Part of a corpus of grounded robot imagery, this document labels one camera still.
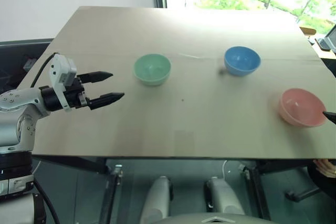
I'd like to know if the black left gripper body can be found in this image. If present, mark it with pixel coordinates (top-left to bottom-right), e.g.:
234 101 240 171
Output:
64 76 92 110

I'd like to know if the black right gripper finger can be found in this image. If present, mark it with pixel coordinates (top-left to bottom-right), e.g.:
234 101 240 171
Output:
322 111 336 125

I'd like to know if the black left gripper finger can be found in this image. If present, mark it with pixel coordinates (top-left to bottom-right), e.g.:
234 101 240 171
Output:
87 92 125 111
78 70 114 83

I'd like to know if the bystander bare hand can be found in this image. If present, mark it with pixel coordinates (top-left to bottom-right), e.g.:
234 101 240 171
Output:
314 158 336 178

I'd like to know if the red bowl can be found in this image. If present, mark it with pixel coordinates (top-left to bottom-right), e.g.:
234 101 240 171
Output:
278 88 327 128

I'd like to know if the green bowl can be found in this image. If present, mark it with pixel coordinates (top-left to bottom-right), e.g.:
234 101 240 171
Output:
133 54 172 87

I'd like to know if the bystander dark sleeve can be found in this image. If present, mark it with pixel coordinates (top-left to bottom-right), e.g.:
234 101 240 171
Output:
306 159 336 201

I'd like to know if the black background furniture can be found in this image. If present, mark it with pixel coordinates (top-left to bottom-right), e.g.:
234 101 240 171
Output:
0 38 54 95

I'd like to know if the dark laptop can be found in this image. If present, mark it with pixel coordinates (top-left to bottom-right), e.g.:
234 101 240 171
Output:
313 24 336 52

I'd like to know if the black office chair base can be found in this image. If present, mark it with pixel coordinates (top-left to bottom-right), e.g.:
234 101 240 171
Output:
285 186 322 204

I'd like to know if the black metal table leg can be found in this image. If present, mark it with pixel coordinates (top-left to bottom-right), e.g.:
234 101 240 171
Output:
238 160 271 221
97 164 124 224

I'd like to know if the blue bowl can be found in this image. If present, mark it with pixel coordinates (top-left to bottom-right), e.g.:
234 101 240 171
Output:
224 46 261 77

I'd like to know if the silver left robot leg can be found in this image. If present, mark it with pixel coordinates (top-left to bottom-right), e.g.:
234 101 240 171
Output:
139 176 174 224

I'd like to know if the silver robot leg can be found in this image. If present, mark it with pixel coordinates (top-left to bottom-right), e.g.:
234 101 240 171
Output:
139 176 174 224
204 177 247 217

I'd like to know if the silver right robot leg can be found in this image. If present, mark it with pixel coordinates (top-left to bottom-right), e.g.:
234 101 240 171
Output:
204 177 247 217

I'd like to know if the grey robot torso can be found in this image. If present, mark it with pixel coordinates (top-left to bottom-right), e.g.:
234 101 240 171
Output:
156 212 271 224

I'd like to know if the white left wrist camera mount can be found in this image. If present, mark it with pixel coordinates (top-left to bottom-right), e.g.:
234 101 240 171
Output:
49 53 78 113

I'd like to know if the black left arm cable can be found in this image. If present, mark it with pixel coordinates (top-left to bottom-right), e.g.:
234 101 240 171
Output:
29 52 59 89

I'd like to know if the black robot body cable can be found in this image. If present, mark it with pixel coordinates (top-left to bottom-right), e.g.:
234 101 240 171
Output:
32 178 63 224

